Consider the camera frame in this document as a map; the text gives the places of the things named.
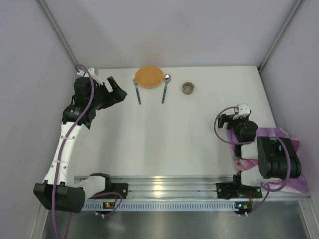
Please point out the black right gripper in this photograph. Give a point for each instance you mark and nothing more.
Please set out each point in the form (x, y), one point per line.
(227, 121)

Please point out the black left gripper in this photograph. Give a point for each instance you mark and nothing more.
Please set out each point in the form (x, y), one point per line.
(109, 92)

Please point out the round wooden plate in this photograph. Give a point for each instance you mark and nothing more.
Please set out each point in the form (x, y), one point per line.
(149, 76)

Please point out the small grey cup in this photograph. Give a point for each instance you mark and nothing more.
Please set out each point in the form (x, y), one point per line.
(187, 88)

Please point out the spoon with teal handle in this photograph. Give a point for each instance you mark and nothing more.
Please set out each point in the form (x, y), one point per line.
(166, 80)

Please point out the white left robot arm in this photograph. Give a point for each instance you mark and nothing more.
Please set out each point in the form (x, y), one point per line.
(58, 189)

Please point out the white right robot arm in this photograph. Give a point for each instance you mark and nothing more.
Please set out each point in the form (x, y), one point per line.
(263, 156)

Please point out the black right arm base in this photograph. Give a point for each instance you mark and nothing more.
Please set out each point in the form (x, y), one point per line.
(236, 190)

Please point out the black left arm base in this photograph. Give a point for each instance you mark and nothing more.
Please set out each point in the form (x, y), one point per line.
(121, 188)

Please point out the fork with teal handle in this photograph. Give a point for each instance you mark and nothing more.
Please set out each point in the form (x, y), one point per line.
(137, 90)

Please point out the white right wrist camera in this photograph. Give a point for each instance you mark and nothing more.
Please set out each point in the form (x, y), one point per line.
(241, 111)

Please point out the aluminium mounting rail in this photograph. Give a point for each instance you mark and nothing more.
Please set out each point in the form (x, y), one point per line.
(171, 187)

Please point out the left aluminium frame post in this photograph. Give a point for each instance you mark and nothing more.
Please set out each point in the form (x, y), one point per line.
(43, 6)

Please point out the aluminium frame post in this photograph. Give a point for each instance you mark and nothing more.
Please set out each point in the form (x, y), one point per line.
(280, 34)
(43, 6)

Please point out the white slotted cable duct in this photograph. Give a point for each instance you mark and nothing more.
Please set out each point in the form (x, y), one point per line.
(148, 206)

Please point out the right aluminium frame post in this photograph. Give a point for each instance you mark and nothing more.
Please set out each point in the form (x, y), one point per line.
(280, 34)

